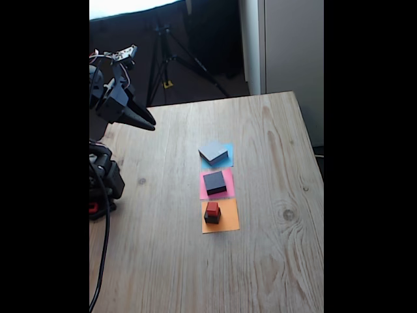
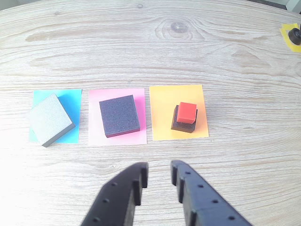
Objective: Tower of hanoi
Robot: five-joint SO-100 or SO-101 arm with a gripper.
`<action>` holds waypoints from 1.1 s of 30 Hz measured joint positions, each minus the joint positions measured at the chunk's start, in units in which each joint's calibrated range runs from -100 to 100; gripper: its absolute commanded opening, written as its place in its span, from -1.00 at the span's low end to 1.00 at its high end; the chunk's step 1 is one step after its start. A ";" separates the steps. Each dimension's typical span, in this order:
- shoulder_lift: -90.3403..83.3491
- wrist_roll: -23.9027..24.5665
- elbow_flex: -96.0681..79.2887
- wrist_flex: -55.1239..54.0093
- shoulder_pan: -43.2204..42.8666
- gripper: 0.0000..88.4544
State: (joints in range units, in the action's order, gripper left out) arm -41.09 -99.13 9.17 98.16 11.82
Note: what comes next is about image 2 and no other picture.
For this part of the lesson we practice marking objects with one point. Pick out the yellow tape marker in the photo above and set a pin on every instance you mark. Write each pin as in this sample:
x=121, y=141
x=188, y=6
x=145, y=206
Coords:
x=292, y=48

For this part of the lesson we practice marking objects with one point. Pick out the large grey foam block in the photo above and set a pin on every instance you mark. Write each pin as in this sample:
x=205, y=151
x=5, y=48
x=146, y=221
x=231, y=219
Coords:
x=49, y=117

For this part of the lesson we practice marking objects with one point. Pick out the medium dark foam block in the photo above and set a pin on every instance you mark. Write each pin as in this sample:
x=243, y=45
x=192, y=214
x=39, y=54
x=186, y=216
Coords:
x=118, y=115

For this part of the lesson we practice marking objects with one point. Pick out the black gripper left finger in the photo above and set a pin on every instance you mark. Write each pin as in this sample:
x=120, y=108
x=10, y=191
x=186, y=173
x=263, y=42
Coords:
x=117, y=200

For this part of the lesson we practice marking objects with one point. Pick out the small black foam block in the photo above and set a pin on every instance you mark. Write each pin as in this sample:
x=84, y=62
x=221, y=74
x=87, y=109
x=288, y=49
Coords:
x=182, y=127

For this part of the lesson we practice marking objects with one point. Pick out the pink paper sheet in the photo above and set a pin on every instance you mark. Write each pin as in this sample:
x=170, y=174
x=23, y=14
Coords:
x=94, y=131

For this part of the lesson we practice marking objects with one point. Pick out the orange paper sheet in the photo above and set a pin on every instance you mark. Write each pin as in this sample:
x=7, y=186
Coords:
x=162, y=101

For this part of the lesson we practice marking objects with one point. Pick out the black tripod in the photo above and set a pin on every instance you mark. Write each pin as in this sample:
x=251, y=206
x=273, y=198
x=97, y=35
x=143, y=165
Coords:
x=295, y=36

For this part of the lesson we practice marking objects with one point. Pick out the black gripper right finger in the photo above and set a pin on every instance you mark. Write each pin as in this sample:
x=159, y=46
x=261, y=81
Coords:
x=207, y=207

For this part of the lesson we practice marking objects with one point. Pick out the blue paper sheet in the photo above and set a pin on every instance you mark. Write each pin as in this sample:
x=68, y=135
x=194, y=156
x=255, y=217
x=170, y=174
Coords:
x=73, y=101

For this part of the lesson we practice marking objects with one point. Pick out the red cube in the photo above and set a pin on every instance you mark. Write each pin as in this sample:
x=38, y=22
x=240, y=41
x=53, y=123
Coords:
x=186, y=112

